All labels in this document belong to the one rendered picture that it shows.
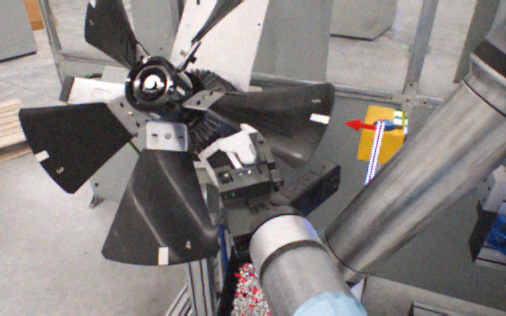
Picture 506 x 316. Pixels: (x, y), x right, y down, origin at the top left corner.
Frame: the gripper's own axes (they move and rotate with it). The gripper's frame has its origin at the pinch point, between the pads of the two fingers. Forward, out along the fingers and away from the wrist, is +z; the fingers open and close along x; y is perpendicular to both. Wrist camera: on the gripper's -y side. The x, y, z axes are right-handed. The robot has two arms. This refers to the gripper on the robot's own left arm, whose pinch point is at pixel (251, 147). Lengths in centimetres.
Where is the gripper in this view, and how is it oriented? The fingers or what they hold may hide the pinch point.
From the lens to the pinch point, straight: 55.5
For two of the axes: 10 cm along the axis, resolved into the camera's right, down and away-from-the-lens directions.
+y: -9.6, 2.3, -1.7
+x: 1.0, 8.3, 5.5
